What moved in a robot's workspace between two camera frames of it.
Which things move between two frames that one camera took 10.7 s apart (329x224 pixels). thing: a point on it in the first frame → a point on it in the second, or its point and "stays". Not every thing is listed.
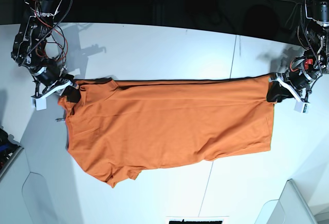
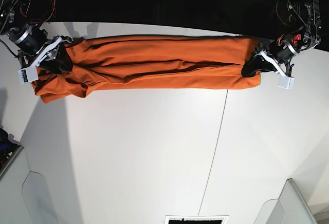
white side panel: (290, 208) stays
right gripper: (298, 82) → (276, 55)
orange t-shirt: (120, 127) → (130, 63)
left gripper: (50, 79) → (29, 63)
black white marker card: (197, 220) stays
